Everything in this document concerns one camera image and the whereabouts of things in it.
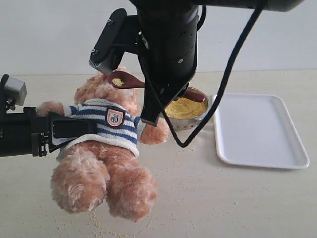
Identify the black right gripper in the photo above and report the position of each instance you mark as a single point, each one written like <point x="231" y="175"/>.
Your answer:
<point x="168" y="60"/>

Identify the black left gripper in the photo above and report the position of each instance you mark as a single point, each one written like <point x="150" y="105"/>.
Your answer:
<point x="27" y="133"/>

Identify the dark red wooden spoon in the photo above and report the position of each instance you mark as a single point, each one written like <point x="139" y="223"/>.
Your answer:
<point x="123" y="80"/>

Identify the brown teddy bear striped sweater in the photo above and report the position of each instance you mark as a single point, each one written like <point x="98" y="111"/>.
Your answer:
<point x="103" y="167"/>

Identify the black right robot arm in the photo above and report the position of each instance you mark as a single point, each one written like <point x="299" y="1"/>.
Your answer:
<point x="257" y="6"/>

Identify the steel bowl of millet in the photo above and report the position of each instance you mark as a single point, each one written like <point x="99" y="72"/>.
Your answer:
<point x="185" y="114"/>

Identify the white plastic tray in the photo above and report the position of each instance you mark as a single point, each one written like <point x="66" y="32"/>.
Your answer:
<point x="256" y="130"/>

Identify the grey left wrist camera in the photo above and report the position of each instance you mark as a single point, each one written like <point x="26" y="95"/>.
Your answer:
<point x="13" y="90"/>

